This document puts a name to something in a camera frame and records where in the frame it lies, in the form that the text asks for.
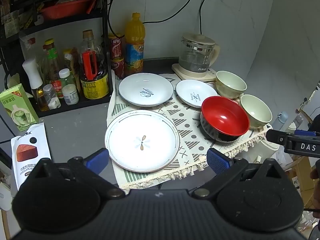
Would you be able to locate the green drink carton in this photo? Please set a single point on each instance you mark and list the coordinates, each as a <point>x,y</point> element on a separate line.
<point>17,107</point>

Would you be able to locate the white-top oil spray bottle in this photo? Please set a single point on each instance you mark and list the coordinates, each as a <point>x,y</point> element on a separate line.
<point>32,72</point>

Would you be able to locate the patterned fringed table mat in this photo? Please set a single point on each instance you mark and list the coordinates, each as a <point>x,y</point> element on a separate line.
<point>190,127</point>

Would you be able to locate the orange juice bottle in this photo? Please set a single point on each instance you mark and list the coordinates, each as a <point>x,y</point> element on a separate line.
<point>134,45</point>

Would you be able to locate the green-label bottle white cap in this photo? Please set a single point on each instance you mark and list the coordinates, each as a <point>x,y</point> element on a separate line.
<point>65,76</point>

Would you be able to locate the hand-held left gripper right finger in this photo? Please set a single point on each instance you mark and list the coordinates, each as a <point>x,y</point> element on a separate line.
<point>218,161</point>

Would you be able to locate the red drink can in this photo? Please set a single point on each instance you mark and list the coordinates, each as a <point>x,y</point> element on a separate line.
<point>118,67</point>
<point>115,46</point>

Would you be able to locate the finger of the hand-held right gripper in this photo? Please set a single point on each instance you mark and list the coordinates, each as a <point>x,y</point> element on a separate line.
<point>278,136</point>

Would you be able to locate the blue-lid water bottle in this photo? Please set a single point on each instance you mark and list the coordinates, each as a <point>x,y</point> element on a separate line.
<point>280,120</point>

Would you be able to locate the glass electric kettle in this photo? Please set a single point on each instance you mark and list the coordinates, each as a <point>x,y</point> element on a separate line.
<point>197,55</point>

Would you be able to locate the cardboard box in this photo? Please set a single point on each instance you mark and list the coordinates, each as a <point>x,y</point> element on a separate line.
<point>303,175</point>

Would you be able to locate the large white flower-print plate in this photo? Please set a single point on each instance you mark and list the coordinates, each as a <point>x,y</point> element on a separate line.
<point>140,135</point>

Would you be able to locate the small white blue-print plate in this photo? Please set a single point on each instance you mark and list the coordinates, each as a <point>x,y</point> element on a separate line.
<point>193,92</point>

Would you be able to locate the yellow-cap sauce bottle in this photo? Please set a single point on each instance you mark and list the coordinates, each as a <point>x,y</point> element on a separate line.
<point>52,60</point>

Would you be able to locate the small white pill bottle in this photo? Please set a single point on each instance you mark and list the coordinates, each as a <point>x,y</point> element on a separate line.
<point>70,95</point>

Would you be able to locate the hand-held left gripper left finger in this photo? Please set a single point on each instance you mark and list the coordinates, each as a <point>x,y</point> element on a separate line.
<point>98,159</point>

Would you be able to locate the cream bowl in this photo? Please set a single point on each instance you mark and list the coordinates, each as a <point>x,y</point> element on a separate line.
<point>231,82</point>
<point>257,112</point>

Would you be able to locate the red plastic basket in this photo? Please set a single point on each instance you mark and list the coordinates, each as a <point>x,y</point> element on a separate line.
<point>65,8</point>

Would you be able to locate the white cake snack bag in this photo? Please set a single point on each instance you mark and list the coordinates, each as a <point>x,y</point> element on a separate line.
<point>28,152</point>

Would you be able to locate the black metal shelf rack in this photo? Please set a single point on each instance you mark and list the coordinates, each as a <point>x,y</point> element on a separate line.
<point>105,10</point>

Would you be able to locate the cream kettle base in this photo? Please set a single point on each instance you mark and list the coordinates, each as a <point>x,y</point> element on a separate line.
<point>180,73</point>

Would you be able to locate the white plate with blue script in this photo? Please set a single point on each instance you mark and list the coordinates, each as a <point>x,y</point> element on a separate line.
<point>146,87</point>

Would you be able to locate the red and black bowl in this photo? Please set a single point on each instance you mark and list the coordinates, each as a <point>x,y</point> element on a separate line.
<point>222,117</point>

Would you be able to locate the person's right hand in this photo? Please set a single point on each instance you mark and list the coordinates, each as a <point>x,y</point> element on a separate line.
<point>317,173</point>

